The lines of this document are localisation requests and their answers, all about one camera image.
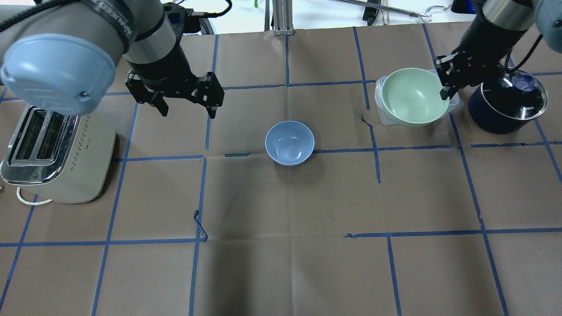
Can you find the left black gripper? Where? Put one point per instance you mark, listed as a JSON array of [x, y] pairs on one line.
[[163, 66]]

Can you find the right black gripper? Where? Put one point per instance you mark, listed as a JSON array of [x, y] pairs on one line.
[[484, 38]]

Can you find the green bowl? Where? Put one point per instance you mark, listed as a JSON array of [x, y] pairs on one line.
[[412, 97]]

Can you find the blue bowl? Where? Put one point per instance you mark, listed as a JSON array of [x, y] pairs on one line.
[[289, 143]]

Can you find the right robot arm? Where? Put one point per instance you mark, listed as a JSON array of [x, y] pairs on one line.
[[520, 15]]

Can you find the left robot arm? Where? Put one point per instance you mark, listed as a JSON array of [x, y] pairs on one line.
[[62, 55]]

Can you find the clear plastic food container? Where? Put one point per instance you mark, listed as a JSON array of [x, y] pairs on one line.
[[382, 105]]

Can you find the dark blue saucepan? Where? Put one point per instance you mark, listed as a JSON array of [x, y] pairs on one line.
[[508, 102]]

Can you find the cream toaster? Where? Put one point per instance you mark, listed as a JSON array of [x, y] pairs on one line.
[[59, 157]]

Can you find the aluminium frame post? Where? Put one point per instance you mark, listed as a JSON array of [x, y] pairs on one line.
[[279, 17]]

